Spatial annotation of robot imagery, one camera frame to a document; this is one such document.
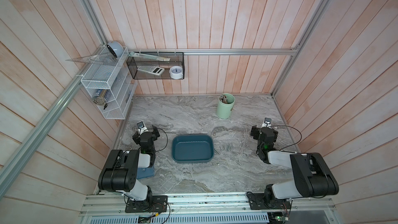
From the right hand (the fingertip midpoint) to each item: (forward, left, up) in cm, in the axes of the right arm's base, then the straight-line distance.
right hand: (263, 125), depth 92 cm
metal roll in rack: (-1, +89, +23) cm, 92 cm away
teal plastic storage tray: (-13, +43, -7) cm, 46 cm away
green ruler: (+31, +71, +28) cm, 82 cm away
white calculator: (+29, +70, +20) cm, 78 cm away
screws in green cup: (+14, +24, +9) cm, 29 cm away
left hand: (-3, +72, 0) cm, 72 cm away
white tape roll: (+26, +54, +20) cm, 63 cm away
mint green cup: (+12, +23, 0) cm, 26 cm away
